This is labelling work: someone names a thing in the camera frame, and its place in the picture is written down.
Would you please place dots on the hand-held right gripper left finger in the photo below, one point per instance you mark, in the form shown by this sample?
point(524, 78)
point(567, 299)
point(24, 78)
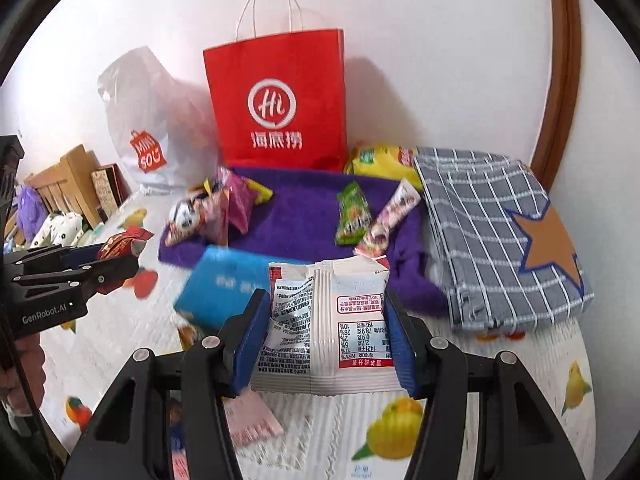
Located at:
point(250, 340)

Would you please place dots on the brown patterned box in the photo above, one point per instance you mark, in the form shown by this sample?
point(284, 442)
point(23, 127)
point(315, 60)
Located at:
point(107, 187)

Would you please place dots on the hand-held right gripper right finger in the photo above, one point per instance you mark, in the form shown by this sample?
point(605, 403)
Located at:
point(400, 340)

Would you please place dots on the green snack packet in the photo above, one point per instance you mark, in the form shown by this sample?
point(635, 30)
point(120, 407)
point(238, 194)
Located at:
point(352, 215)

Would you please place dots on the white plastic shopping bag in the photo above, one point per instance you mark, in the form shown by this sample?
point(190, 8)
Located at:
point(150, 110)

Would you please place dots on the fruit print tablecloth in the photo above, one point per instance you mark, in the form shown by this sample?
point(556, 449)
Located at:
point(500, 385)

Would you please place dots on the white spotted plush toy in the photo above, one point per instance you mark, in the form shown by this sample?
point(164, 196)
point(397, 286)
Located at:
point(60, 227)

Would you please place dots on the pile of assorted snack wrappers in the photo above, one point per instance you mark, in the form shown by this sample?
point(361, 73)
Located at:
point(215, 210)

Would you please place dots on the person's left hand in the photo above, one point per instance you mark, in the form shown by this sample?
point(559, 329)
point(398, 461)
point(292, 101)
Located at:
point(25, 375)

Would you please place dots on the blue tissue pack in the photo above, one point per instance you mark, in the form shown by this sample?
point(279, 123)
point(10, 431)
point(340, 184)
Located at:
point(220, 280)

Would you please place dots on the long pink snack packet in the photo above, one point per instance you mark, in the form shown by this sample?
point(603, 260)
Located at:
point(390, 215)

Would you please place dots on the red snack packet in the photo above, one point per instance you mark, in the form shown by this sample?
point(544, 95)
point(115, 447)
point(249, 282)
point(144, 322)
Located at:
point(122, 245)

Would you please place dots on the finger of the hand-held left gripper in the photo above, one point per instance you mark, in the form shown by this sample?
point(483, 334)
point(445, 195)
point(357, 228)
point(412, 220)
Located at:
point(90, 277)
point(55, 258)

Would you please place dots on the wooden headboard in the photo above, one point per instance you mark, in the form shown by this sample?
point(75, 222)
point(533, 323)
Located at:
point(70, 175)

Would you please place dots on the grey checked cloth with star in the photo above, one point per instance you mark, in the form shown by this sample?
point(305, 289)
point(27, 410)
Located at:
point(475, 240)

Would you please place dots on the yellow snack bag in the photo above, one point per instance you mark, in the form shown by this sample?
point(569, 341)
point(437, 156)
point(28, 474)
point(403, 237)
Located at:
point(375, 165)

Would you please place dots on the purple towel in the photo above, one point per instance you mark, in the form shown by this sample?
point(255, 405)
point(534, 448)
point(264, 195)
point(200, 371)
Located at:
point(300, 215)

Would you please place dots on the purple plush toy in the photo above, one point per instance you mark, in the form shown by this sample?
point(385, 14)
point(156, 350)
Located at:
point(27, 210)

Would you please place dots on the red paper bag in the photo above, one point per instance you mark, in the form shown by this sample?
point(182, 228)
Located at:
point(280, 70)

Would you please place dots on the white snack packet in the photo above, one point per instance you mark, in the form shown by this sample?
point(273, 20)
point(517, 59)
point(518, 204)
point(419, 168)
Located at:
point(320, 325)

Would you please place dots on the brown wooden door frame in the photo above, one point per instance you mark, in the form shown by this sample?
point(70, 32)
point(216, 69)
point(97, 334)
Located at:
point(562, 85)

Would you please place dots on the pale pink snack packet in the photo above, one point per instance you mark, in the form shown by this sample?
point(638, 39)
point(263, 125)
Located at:
point(250, 420)

